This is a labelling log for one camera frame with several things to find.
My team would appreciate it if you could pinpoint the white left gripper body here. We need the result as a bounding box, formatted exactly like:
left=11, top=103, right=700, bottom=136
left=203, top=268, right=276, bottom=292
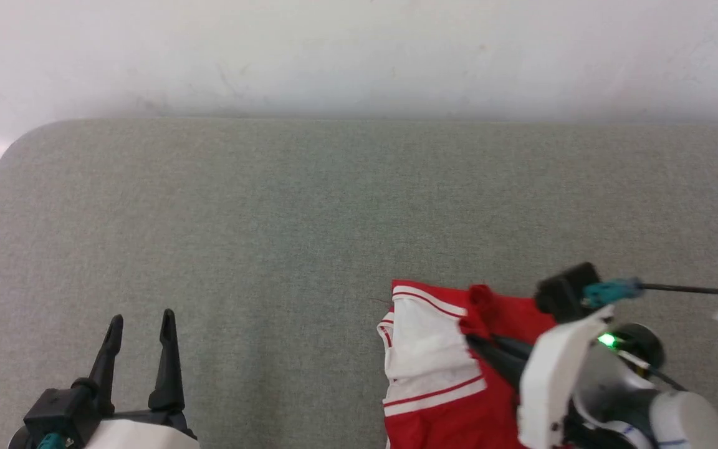
left=82, top=408, right=201, bottom=449

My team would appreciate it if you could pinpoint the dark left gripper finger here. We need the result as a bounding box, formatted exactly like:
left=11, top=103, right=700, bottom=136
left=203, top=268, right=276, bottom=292
left=87, top=314, right=125, bottom=417
left=148, top=308, right=186, bottom=413

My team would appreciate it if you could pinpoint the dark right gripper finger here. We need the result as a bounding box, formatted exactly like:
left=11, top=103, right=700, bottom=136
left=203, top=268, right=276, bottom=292
left=465, top=334, right=526, bottom=389
left=489, top=334, right=535, bottom=364

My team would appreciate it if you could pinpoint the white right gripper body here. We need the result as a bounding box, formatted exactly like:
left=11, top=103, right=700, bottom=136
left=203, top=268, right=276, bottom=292
left=517, top=304, right=615, bottom=449

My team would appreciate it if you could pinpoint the red and white jersey shirt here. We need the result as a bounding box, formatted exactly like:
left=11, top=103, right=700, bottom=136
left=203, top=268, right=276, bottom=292
left=376, top=279, right=559, bottom=449

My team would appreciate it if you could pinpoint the grey-green fabric sofa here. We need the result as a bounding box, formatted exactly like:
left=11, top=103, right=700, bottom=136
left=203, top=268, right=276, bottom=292
left=0, top=118, right=718, bottom=449

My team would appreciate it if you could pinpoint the teal right camera plug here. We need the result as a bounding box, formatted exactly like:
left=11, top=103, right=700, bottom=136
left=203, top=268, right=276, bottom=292
left=582, top=279, right=643, bottom=309

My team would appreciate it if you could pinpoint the black right camera cable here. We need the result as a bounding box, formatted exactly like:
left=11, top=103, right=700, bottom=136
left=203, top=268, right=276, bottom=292
left=639, top=284, right=718, bottom=437

